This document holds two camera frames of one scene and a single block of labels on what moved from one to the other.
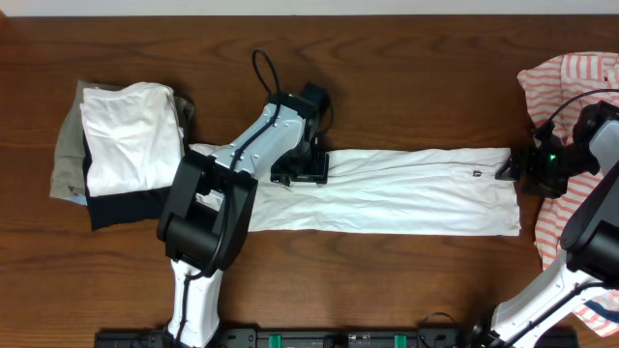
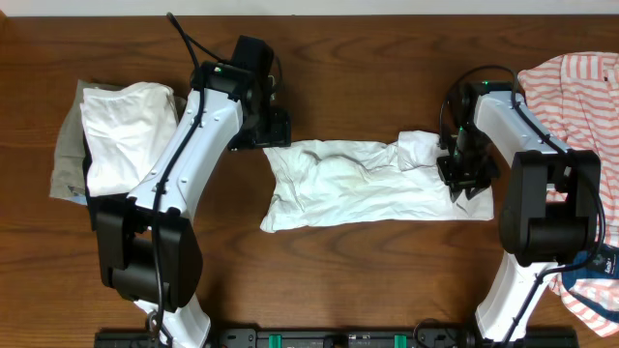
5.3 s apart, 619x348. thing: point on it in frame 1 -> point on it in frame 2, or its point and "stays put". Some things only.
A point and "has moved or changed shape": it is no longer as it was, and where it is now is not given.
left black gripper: (318, 171) -> (278, 134)
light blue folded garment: (79, 199) stays put
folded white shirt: (133, 137) stays put
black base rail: (553, 337) stays put
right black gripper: (523, 160) -> (454, 180)
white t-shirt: (431, 191) has moved or changed shape
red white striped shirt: (557, 87) stays put
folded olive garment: (69, 167) stays put
